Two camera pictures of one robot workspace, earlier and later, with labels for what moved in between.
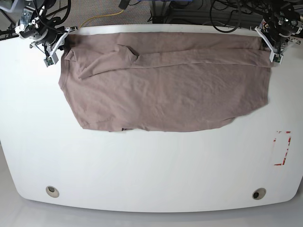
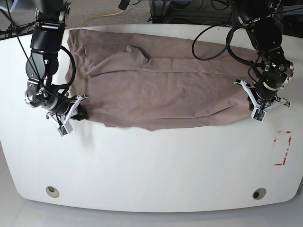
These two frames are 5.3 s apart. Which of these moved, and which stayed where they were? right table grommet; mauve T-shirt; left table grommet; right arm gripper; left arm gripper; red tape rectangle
Moved: left arm gripper; right arm gripper; mauve T-shirt
Stayed: red tape rectangle; right table grommet; left table grommet
